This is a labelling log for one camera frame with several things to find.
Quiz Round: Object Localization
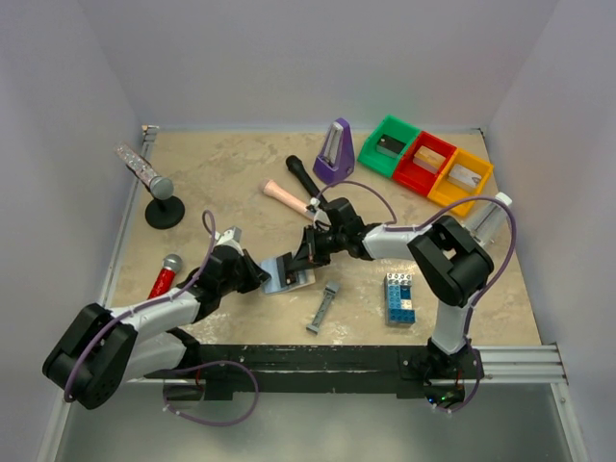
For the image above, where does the beige card holder wallet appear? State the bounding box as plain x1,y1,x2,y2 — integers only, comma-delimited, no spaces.
259,256,316,295

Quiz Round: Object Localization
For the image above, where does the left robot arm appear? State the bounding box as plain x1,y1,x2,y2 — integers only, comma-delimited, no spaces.
42,244,270,409

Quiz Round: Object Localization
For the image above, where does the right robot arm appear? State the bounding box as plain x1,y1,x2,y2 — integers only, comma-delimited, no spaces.
277,197,494,355

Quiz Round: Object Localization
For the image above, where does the black card in green bin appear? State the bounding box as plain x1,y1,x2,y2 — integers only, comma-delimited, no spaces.
375,135,405,158

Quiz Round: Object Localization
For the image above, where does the tan card in red bin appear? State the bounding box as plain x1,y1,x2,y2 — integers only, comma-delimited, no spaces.
413,146,446,173

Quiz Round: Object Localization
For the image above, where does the white card in yellow bin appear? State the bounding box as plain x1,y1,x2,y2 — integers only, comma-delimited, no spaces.
448,164,482,192

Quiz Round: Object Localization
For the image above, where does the grey truss beam piece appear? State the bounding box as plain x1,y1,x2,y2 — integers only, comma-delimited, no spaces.
306,281,340,335

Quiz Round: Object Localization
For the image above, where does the red glitter microphone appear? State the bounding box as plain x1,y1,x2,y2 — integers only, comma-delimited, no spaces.
148,253,183,299

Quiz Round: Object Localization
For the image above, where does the purple metronome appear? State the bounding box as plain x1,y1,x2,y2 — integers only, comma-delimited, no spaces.
313,117,355,185

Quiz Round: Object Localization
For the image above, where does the blue toy brick block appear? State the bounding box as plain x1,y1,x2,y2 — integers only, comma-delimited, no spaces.
383,272,416,325

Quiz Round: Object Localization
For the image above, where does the pink microphone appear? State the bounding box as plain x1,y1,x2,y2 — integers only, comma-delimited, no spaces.
260,179,315,219

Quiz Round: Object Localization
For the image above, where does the red storage bin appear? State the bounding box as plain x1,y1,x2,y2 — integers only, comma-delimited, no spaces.
392,131,456,196

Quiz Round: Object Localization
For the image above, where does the black microphone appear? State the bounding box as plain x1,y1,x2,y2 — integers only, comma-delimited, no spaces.
285,155,320,197

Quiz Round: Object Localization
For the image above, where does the black round microphone stand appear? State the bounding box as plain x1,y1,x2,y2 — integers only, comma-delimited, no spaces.
144,195,185,230

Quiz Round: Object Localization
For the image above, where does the glitter microphone on stand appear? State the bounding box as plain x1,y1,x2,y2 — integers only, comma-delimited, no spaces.
114,143,174,200

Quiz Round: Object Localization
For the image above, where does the green storage bin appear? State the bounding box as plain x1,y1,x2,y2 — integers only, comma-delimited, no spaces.
358,115,422,178

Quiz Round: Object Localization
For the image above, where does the yellow storage bin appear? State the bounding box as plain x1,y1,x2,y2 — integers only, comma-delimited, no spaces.
427,148,494,207

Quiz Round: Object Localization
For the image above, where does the white metronome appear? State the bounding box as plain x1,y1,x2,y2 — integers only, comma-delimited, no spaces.
464,201,508,247

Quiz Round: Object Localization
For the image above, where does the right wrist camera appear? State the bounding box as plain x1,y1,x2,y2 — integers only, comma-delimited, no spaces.
307,197,331,229

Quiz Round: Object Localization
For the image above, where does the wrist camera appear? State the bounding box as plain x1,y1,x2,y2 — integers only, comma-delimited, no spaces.
307,197,331,229
214,226,242,252

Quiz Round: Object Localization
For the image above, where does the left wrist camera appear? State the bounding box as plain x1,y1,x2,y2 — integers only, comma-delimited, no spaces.
214,226,242,252

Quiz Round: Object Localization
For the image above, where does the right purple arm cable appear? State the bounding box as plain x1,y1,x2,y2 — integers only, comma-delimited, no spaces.
310,179,519,338

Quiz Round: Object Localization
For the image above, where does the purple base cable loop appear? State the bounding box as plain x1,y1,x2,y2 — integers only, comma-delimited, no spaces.
162,359,263,427

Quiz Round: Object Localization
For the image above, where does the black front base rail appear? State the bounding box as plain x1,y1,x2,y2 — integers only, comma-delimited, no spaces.
149,345,484,399

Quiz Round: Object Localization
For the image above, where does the aluminium frame rail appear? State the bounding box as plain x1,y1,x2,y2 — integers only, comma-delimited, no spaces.
96,125,160,307

